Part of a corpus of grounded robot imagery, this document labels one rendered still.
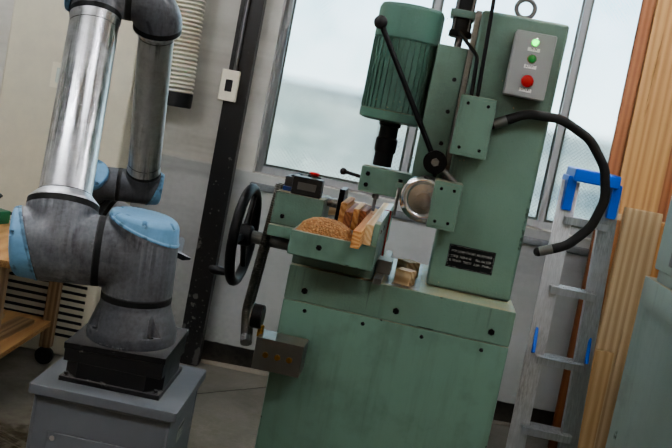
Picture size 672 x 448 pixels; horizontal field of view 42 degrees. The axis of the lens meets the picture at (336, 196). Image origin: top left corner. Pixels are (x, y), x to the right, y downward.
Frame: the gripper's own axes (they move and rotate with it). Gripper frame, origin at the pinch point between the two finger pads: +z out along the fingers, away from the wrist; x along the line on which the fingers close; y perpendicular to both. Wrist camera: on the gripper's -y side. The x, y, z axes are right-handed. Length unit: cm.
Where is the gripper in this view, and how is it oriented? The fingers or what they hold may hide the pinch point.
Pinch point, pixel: (182, 265)
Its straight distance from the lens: 252.7
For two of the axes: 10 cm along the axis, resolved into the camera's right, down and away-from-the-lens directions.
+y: 5.1, -8.5, -1.3
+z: 8.5, 5.2, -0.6
